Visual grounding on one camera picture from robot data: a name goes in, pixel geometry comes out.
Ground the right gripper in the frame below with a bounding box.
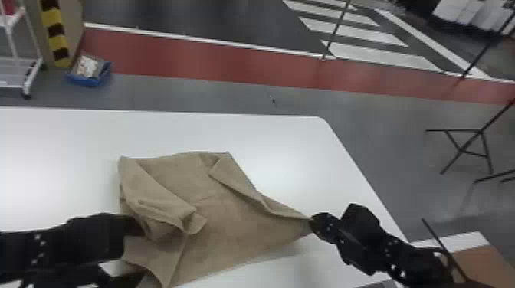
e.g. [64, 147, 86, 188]
[309, 211, 390, 277]

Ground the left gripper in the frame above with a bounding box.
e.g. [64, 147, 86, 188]
[24, 216, 146, 288]

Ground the beige towel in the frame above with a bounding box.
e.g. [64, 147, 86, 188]
[117, 150, 316, 288]

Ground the blue tray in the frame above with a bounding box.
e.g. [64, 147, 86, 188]
[65, 55, 114, 88]

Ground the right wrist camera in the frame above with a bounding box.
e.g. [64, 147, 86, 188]
[340, 202, 382, 244]

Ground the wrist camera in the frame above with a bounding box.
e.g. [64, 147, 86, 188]
[64, 214, 127, 261]
[340, 202, 382, 244]

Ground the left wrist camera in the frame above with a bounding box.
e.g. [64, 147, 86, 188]
[64, 214, 127, 261]

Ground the black cable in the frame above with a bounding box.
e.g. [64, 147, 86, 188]
[420, 218, 473, 283]

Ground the black metal frame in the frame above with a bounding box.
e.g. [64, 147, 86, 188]
[425, 98, 515, 185]

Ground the white wire rack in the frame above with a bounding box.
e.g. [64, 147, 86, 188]
[0, 0, 44, 100]

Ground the yellow black striped post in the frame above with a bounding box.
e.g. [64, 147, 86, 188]
[23, 0, 87, 70]

